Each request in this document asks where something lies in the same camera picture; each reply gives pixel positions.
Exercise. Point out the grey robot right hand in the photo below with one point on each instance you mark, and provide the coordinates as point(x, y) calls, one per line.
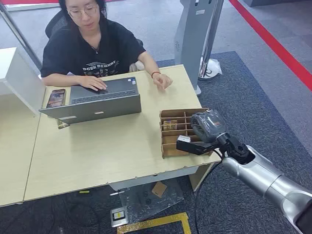
point(208, 126)

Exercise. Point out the person's right forearm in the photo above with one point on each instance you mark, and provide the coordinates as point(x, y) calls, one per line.
point(60, 79)

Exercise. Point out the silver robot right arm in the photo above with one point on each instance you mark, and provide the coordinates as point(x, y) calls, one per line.
point(263, 176)

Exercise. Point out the person's left forearm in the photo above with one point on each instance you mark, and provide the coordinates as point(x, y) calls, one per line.
point(149, 64)

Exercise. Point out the person's left hand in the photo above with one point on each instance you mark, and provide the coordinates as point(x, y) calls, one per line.
point(162, 80)

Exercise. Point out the person's hand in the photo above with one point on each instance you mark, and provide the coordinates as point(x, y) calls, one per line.
point(94, 83)
point(162, 80)

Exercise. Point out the person's right hand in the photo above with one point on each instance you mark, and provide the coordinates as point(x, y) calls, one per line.
point(94, 83)

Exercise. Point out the person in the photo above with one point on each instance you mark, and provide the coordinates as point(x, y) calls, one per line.
point(94, 48)

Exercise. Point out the small patterned card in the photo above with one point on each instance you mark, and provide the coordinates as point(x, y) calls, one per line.
point(62, 124)

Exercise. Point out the brown cardboard divider box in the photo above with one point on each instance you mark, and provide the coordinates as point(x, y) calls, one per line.
point(173, 135)

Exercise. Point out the wooden desk leg panel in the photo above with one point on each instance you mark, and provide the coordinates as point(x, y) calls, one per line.
point(200, 176)

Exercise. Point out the chrome pole with round base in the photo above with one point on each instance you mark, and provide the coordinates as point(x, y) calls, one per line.
point(209, 48)

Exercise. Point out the grey kiosk stand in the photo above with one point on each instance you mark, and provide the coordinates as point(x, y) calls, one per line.
point(193, 42)

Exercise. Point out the square cardboard piece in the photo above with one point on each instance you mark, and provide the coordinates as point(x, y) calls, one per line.
point(159, 189)

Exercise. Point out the clear plastic sheet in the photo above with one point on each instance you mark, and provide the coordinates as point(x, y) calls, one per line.
point(151, 200)

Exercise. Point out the red floor tape line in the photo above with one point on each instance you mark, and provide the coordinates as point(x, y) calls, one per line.
point(273, 43)

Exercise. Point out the grey laptop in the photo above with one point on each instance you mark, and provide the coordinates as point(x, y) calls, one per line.
point(102, 98)

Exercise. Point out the silver floor socket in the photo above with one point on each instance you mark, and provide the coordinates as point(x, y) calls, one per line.
point(118, 216)

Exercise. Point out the eyeglasses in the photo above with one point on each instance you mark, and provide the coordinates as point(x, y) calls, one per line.
point(82, 12)

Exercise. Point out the smartphone with dark case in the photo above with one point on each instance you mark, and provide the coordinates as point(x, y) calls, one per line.
point(57, 98)

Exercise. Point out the black office chair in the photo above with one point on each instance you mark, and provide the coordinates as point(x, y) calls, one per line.
point(55, 24)

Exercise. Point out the white cabinet box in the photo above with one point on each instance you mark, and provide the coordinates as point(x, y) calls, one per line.
point(18, 77)

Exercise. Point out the grey metal diagonal pole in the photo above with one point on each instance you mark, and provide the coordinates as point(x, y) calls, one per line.
point(20, 37)

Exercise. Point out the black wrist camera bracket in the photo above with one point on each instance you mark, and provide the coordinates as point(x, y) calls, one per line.
point(193, 147)

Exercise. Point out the yellow tape frame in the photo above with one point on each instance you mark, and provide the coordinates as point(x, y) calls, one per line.
point(156, 223)

